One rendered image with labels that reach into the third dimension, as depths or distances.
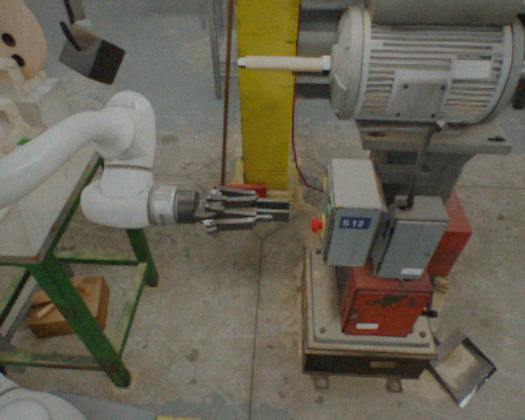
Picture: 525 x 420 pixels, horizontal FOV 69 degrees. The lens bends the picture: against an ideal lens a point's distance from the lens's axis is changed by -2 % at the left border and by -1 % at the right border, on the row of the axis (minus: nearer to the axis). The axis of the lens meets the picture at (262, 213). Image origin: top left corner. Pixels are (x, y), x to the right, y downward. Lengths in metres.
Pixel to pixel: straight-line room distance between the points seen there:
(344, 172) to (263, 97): 1.23
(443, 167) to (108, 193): 0.82
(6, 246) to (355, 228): 0.84
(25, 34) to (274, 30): 1.04
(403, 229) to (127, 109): 0.74
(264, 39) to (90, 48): 1.54
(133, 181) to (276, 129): 1.39
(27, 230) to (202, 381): 0.99
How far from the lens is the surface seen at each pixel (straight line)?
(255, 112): 2.09
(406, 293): 1.33
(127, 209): 0.85
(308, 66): 0.98
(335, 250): 0.89
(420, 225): 1.10
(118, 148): 0.83
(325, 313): 1.60
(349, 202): 0.80
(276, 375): 1.79
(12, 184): 0.63
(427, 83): 0.91
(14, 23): 1.28
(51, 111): 1.37
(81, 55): 0.42
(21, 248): 1.12
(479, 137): 1.10
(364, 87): 0.90
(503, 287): 2.34
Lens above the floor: 1.67
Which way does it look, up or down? 46 degrees down
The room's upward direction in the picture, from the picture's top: straight up
